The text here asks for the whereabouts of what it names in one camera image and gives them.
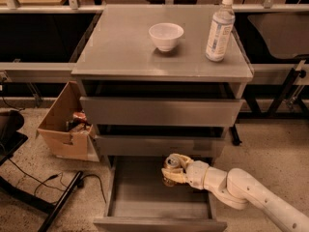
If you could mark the grey drawer cabinet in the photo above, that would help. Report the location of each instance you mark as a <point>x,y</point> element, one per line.
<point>120,48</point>

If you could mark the bottom grey drawer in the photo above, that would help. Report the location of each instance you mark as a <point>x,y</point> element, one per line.
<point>138,201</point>

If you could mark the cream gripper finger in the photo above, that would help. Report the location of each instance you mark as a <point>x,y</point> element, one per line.
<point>178,161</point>
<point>174,175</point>

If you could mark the clear plastic water bottle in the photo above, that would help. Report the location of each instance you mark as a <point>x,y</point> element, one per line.
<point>221,27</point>

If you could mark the grey drawer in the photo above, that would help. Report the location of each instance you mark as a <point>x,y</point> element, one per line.
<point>142,103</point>
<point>138,201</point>
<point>121,140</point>

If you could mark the top grey drawer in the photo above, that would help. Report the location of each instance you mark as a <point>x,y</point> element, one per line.
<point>142,103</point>

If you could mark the black chair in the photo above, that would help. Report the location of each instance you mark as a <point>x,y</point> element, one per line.
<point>10,139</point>

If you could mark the snack packets in box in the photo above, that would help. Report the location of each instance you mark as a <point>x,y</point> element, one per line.
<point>77,122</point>

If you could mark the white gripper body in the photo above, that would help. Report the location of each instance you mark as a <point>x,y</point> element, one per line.
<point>196,174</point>

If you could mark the orange soda can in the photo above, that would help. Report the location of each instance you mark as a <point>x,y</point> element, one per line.
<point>165,165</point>

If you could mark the white ceramic bowl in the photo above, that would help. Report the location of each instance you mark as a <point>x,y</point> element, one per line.
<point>165,36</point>

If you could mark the middle grey drawer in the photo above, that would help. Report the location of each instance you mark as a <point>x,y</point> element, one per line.
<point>121,140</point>

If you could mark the cardboard box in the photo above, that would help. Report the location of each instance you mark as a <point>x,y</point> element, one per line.
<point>74,143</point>

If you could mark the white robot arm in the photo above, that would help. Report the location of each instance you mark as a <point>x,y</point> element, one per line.
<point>235,188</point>

